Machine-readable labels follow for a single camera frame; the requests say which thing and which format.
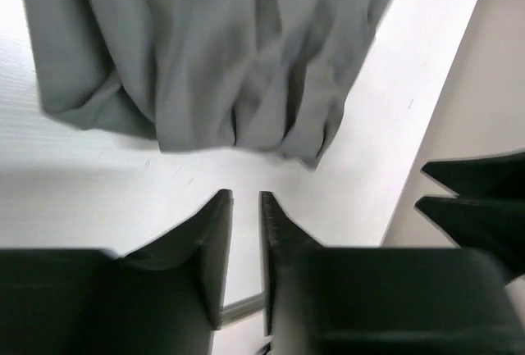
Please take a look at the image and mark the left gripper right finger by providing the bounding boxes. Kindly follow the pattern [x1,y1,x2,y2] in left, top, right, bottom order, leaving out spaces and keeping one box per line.
[259,192,519,354]

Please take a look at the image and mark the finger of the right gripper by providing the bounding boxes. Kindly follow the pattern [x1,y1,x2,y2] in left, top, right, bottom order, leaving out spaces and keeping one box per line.
[422,156,524,198]
[415,196,524,283]

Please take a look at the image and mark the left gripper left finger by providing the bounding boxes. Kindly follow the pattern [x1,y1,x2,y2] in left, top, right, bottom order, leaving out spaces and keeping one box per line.
[1,189,233,354]

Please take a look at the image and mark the grey pleated skirt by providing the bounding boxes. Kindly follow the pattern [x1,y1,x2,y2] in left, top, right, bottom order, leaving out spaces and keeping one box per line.
[24,0,391,168]

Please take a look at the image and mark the aluminium front rail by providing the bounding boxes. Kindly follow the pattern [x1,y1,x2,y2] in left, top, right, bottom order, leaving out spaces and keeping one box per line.
[221,293,265,325]

